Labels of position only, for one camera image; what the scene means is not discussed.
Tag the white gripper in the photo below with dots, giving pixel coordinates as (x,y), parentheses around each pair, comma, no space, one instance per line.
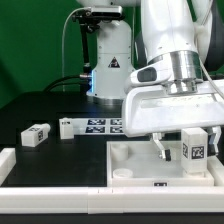
(147,110)

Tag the white square tabletop part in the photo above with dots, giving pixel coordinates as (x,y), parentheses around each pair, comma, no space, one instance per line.
(137,164)

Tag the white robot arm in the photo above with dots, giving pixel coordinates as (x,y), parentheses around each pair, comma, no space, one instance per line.
(168,94)

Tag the white U-shaped fence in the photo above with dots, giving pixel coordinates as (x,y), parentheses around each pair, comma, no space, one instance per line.
(108,200)

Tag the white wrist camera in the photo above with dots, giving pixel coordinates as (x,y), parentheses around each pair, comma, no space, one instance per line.
(153,74)

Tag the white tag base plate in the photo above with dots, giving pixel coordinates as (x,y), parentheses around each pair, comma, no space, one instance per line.
(97,126)

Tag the black camera on stand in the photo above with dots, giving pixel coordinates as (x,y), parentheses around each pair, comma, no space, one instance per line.
(89,20)

